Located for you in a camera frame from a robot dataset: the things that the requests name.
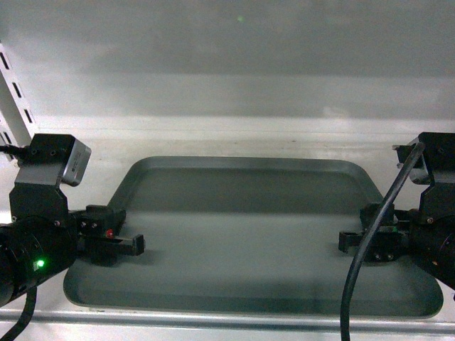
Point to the white upper shelf board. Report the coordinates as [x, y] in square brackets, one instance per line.
[117, 144]

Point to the white slotted shelf upright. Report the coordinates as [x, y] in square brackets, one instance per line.
[17, 122]

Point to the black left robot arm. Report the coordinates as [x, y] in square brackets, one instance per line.
[44, 237]

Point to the grey rectangular serving tray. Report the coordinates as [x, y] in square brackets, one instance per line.
[231, 235]

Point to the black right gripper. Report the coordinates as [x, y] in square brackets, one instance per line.
[391, 241]

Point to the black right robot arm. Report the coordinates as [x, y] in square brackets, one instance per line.
[425, 234]

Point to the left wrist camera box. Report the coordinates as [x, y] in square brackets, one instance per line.
[76, 163]

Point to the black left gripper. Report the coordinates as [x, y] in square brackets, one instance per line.
[98, 228]

